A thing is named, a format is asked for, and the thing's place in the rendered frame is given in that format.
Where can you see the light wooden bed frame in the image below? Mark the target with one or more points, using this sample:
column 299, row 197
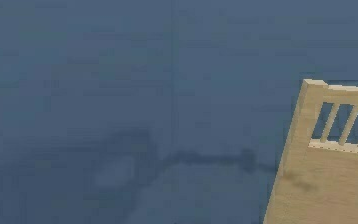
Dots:
column 323, row 190

